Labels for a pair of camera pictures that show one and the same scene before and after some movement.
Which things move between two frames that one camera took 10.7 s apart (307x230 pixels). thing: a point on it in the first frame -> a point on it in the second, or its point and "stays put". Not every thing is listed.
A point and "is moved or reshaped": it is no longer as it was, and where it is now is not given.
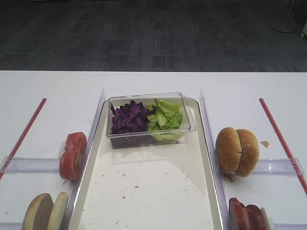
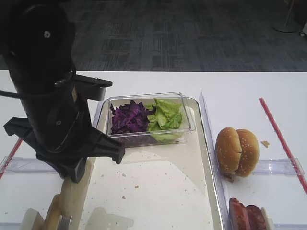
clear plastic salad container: x=149 y=119 stays put
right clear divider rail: x=223 y=201 stays put
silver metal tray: x=170 y=187 stays put
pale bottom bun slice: x=58 y=211 is moved or reshaped
